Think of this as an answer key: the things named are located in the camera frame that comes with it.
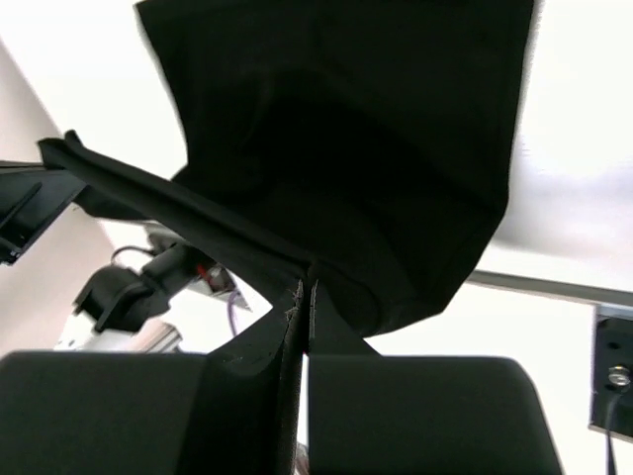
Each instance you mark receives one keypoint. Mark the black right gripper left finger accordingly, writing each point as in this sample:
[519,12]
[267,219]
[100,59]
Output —
[245,414]

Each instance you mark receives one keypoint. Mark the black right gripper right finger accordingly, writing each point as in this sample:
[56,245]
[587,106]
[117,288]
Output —
[328,333]

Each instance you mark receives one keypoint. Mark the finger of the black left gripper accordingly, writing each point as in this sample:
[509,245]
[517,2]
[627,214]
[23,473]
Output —
[32,198]

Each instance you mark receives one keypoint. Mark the black skirt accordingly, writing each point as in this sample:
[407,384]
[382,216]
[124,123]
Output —
[362,144]

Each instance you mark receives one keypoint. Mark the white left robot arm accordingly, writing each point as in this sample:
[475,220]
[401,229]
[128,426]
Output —
[115,298]

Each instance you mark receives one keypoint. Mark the aluminium table edge rail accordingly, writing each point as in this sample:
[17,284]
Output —
[564,290]

